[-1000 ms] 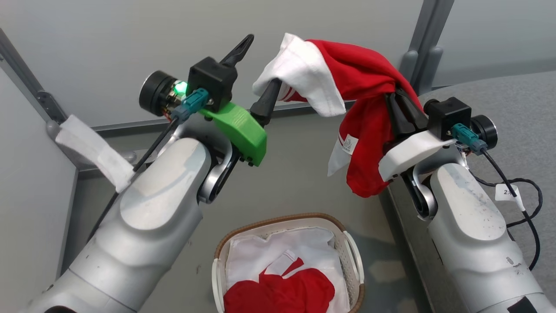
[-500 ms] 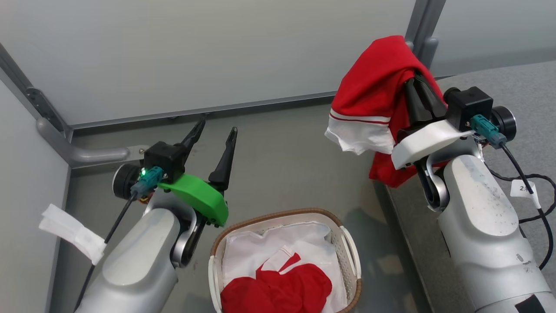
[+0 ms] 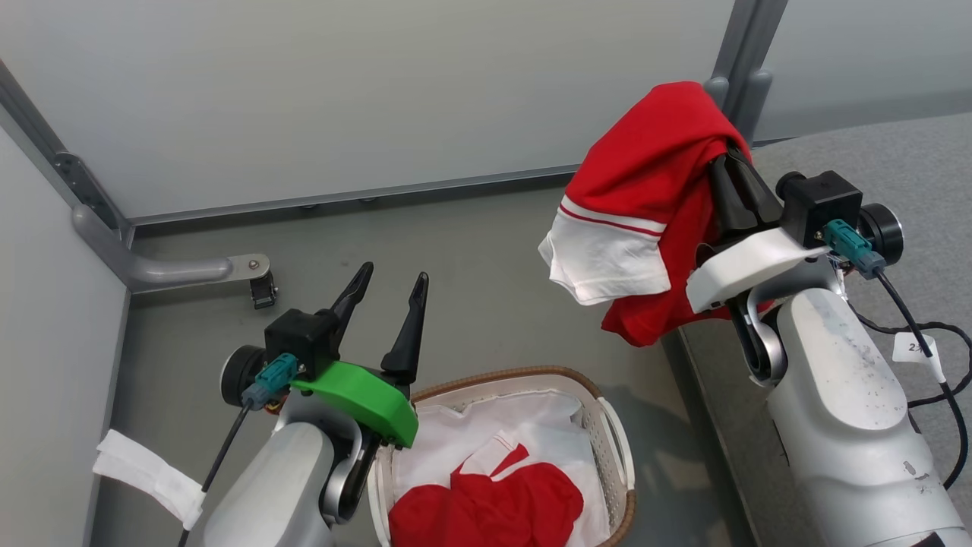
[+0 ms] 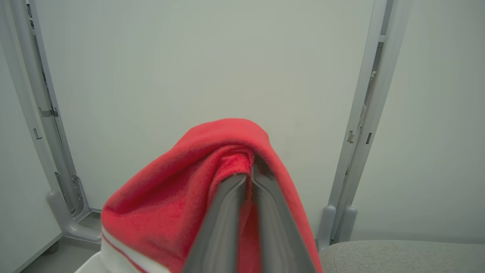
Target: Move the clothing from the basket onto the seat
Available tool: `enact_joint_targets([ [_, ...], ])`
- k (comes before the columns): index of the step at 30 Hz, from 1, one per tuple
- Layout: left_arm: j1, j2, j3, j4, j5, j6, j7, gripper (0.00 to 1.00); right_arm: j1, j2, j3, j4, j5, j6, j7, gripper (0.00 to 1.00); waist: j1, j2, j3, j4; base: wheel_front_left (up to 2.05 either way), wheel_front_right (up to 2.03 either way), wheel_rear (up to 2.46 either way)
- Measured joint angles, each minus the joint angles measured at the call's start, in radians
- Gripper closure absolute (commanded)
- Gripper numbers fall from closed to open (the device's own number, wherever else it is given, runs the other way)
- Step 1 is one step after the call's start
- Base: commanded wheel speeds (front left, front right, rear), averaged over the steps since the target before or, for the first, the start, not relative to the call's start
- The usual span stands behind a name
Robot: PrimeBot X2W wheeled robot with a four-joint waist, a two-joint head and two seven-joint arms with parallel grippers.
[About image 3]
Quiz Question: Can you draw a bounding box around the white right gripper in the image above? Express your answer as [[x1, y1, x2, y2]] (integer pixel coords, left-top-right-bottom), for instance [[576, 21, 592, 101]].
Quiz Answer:
[[686, 147, 833, 315]]

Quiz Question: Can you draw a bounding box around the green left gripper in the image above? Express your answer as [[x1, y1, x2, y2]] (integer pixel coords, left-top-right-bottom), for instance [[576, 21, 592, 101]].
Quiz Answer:
[[291, 261, 430, 449]]

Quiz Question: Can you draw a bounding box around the red shirt with white sleeve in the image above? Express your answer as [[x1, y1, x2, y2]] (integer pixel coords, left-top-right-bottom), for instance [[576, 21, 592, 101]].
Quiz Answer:
[[538, 81, 777, 349]]

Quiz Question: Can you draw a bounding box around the red and white garment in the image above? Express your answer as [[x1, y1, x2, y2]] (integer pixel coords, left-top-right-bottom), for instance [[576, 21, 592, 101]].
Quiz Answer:
[[388, 433, 585, 547]]

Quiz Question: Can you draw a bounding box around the white basket liner cloth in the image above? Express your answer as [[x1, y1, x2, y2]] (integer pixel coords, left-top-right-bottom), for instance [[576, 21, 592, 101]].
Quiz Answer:
[[391, 389, 612, 547]]

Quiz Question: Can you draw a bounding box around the white laundry basket brown rim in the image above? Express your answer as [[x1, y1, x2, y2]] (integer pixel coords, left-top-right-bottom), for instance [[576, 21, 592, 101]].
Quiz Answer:
[[366, 366, 637, 547]]

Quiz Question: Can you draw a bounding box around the black caster wheel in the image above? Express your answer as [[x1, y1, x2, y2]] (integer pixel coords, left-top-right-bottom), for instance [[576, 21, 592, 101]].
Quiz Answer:
[[250, 271, 279, 311]]

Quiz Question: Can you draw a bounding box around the grey fabric sofa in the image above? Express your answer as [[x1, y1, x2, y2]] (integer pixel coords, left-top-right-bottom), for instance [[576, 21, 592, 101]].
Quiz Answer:
[[661, 112, 972, 547]]

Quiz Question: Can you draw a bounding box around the grey metal partition foot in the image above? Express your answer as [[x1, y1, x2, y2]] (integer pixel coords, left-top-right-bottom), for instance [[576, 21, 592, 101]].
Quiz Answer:
[[72, 204, 271, 294]]

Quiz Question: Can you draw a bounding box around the dark metal hinge plate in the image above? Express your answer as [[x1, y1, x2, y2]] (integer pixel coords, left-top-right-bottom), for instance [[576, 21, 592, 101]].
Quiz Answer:
[[52, 151, 124, 230]]

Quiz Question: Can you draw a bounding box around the grey partition bottom rail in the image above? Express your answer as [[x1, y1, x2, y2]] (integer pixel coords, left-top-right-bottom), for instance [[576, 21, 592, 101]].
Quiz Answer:
[[124, 163, 584, 227]]

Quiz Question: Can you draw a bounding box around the teal right cable connector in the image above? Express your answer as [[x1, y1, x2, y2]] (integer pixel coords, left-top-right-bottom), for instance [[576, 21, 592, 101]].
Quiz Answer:
[[823, 219, 888, 277]]

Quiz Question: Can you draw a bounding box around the teal cable connector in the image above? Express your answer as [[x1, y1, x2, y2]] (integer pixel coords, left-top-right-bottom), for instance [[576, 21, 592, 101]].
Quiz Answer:
[[823, 219, 888, 277], [241, 353, 299, 412]]

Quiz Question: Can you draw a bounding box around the grey partition post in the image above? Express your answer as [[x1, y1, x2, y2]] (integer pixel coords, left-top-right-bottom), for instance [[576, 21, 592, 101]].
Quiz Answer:
[[702, 0, 791, 147]]

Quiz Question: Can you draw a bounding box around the teal left cable connector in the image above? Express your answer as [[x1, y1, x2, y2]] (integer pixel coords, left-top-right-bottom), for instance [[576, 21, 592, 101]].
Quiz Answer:
[[241, 353, 299, 412]]

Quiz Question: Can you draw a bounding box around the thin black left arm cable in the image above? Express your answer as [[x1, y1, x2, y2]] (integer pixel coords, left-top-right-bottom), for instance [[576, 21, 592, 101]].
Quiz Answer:
[[177, 401, 254, 547]]

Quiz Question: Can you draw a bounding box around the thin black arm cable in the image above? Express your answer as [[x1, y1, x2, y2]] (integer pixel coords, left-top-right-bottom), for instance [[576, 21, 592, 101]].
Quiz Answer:
[[177, 401, 254, 547], [845, 270, 972, 492]]

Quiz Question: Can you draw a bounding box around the white paper cable tag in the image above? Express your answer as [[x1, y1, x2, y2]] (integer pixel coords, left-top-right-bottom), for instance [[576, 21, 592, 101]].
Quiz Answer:
[[892, 332, 948, 384]]

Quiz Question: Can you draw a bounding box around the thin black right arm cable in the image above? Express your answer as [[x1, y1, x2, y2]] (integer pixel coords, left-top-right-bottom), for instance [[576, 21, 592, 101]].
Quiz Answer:
[[845, 270, 972, 492]]

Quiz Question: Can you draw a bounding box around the white tape strip on cable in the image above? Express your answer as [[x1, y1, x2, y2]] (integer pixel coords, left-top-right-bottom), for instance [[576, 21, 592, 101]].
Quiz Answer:
[[93, 429, 207, 531]]

